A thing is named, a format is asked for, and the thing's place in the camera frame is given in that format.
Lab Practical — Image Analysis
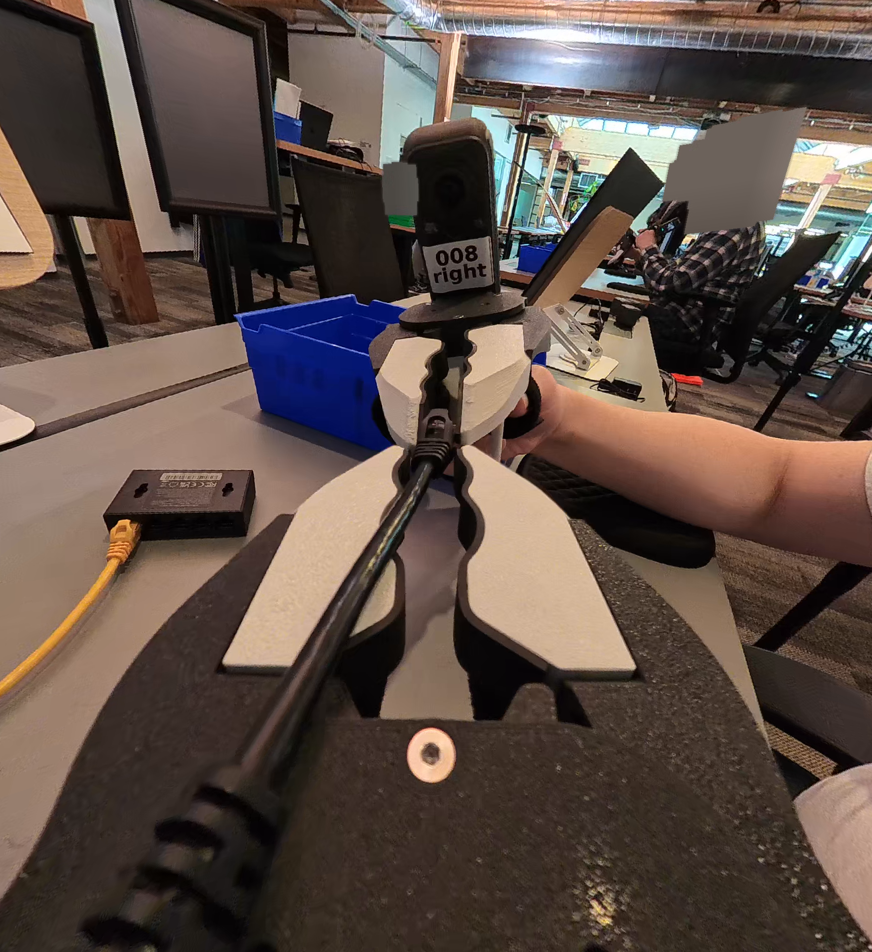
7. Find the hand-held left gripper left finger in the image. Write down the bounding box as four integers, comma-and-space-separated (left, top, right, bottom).
221, 444, 417, 678

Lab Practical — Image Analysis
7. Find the person's right hand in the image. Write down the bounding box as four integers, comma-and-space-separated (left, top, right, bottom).
505, 366, 581, 465

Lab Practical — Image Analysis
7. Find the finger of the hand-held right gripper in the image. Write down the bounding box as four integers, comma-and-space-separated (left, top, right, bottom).
371, 328, 443, 450
456, 322, 536, 465

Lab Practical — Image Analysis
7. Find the black office chair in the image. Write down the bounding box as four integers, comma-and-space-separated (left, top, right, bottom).
289, 155, 408, 307

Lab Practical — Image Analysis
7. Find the black textured pad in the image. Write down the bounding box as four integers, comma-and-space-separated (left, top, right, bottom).
517, 453, 718, 571

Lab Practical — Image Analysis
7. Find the black ethernet cable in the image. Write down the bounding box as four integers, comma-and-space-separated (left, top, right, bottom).
87, 346, 474, 952

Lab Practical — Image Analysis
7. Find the black tripod pole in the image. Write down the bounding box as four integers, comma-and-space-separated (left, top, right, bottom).
755, 170, 872, 434

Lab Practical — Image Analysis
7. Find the black network switch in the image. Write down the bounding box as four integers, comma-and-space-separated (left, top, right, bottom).
103, 468, 257, 541

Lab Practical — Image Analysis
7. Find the wooden pillar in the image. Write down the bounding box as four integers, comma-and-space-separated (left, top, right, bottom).
50, 0, 163, 327

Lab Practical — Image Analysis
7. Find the yellow ethernet cable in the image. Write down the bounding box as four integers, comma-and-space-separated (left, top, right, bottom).
0, 520, 144, 734

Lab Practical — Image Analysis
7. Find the person's right forearm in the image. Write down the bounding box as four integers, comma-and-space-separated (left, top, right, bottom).
555, 390, 872, 575

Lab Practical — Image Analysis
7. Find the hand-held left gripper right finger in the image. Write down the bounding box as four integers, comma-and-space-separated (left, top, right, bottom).
454, 444, 639, 685

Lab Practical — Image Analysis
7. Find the silver ventilation duct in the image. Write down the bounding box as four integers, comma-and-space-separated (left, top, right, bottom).
404, 0, 872, 49

